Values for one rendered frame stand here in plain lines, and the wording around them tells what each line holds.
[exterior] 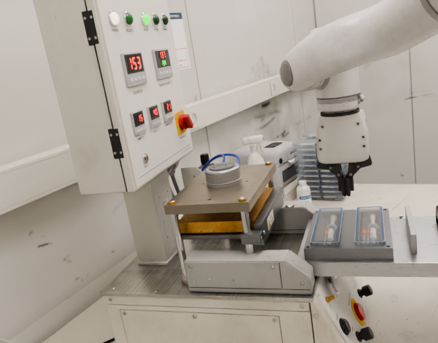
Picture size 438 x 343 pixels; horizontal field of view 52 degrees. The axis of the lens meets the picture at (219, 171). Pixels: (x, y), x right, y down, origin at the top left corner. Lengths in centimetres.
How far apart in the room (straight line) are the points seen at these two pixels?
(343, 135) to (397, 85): 240
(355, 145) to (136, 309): 57
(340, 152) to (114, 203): 79
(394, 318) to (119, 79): 80
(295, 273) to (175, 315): 28
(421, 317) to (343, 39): 66
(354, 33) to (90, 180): 57
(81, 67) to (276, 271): 53
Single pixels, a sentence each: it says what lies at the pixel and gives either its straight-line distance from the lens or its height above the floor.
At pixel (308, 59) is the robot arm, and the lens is 79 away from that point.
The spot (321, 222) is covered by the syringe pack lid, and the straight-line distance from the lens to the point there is 101.
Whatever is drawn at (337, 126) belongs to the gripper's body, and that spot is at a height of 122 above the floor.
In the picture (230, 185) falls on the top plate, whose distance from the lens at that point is 97.
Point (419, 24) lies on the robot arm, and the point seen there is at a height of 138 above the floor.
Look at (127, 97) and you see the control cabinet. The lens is 91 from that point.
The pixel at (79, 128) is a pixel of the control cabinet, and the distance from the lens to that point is 93.
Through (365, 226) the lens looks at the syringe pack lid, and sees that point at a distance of 97.
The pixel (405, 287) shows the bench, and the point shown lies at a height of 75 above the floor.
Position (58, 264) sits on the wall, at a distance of 133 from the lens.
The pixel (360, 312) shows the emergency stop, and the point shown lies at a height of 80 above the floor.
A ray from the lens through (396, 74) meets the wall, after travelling 328.
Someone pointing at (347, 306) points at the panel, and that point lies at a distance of 104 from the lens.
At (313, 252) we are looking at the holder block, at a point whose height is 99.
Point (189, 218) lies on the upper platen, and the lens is 98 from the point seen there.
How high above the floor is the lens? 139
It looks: 15 degrees down
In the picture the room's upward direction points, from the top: 9 degrees counter-clockwise
